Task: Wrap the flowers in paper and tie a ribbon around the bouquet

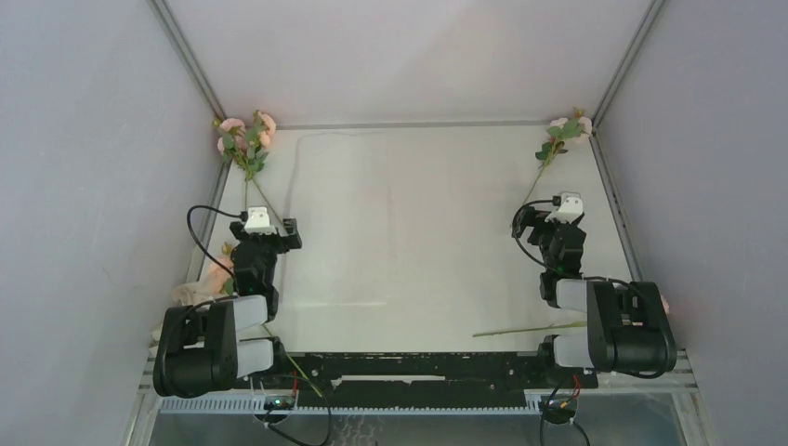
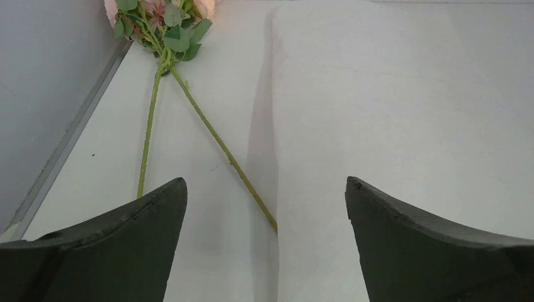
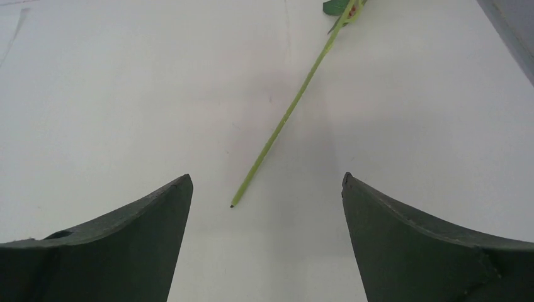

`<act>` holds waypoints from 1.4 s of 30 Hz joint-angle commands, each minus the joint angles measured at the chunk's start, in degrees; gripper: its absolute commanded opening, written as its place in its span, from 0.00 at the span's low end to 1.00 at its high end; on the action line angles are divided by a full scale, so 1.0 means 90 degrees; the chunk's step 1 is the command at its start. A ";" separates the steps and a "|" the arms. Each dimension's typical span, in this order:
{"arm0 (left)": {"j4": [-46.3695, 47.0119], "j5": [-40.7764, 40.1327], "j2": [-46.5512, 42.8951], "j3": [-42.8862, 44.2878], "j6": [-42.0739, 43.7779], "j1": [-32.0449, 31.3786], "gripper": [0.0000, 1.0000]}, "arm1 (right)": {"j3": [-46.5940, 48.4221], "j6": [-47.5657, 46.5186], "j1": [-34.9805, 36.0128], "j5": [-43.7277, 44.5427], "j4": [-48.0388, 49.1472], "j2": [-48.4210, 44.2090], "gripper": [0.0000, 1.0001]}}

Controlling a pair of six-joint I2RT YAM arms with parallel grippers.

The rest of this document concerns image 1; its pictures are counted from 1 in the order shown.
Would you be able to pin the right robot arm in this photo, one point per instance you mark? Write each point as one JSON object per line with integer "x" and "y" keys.
{"x": 626, "y": 326}

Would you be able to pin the circuit board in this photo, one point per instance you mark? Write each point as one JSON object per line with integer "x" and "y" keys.
{"x": 274, "y": 404}
{"x": 560, "y": 405}

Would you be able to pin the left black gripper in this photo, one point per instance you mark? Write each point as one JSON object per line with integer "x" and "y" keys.
{"x": 284, "y": 242}

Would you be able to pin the right circuit board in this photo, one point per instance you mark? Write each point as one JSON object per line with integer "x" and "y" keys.
{"x": 560, "y": 405}

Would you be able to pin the pink flower two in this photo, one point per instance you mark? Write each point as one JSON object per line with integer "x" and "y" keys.
{"x": 259, "y": 140}

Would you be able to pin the pink flower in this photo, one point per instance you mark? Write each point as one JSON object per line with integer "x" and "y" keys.
{"x": 216, "y": 281}
{"x": 563, "y": 326}
{"x": 561, "y": 133}

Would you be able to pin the cream ribbon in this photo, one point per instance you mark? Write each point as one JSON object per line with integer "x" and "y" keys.
{"x": 191, "y": 293}

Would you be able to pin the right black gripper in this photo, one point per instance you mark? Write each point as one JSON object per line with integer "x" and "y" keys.
{"x": 531, "y": 216}

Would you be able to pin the white slotted cable duct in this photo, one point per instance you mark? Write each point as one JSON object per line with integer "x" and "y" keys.
{"x": 245, "y": 404}

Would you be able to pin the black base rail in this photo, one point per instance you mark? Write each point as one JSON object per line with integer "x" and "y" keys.
{"x": 416, "y": 381}

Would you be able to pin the left circuit board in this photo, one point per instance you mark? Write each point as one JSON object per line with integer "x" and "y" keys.
{"x": 274, "y": 404}

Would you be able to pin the white wrapping paper sheet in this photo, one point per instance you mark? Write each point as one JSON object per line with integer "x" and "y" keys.
{"x": 340, "y": 198}

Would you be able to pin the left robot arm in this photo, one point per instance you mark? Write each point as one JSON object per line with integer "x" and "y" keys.
{"x": 200, "y": 348}

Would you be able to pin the pink flower one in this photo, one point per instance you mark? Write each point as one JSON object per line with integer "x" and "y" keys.
{"x": 233, "y": 146}

